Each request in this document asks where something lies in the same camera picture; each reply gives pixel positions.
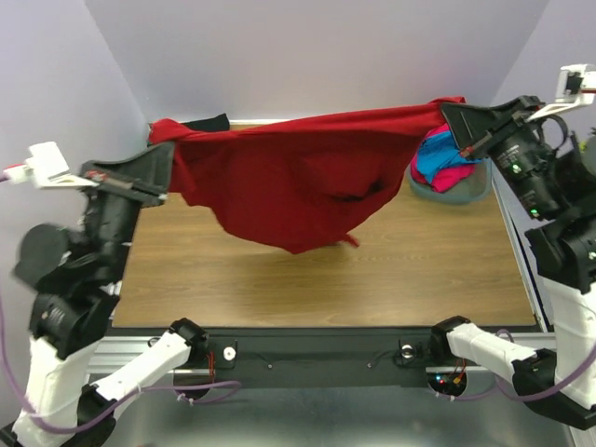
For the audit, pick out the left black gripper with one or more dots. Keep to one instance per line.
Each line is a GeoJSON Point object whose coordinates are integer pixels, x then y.
{"type": "Point", "coordinates": [148, 172]}

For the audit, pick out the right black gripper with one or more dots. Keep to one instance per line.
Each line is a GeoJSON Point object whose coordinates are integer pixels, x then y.
{"type": "Point", "coordinates": [487, 137]}

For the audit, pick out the red t-shirt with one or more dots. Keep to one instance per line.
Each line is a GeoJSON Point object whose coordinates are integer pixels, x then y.
{"type": "Point", "coordinates": [300, 184]}

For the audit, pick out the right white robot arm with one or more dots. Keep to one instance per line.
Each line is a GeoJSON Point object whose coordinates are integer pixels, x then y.
{"type": "Point", "coordinates": [558, 383]}

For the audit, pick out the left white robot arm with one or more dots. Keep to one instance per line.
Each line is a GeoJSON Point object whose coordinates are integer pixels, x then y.
{"type": "Point", "coordinates": [75, 274]}

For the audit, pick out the blue t-shirt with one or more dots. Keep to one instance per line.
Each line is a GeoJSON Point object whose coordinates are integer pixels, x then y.
{"type": "Point", "coordinates": [436, 153]}

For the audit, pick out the pink t-shirt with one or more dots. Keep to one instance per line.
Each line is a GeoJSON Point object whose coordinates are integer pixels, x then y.
{"type": "Point", "coordinates": [446, 178]}

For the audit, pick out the grey plastic basket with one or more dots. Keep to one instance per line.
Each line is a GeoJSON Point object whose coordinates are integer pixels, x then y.
{"type": "Point", "coordinates": [473, 188]}

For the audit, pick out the folded black t-shirt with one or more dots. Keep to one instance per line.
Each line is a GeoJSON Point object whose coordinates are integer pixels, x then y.
{"type": "Point", "coordinates": [217, 123]}

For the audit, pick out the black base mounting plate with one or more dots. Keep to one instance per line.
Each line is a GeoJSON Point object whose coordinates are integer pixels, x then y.
{"type": "Point", "coordinates": [325, 357]}

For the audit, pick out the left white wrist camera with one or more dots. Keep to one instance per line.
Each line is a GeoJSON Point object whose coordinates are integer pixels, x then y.
{"type": "Point", "coordinates": [45, 168]}

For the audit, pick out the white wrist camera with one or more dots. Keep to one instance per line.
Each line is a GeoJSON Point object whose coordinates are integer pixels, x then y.
{"type": "Point", "coordinates": [575, 89]}
{"type": "Point", "coordinates": [45, 168]}

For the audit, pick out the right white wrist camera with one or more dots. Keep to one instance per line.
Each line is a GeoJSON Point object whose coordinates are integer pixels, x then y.
{"type": "Point", "coordinates": [575, 89]}

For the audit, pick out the aluminium frame rail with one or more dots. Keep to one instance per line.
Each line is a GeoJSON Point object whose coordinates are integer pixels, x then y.
{"type": "Point", "coordinates": [121, 354]}

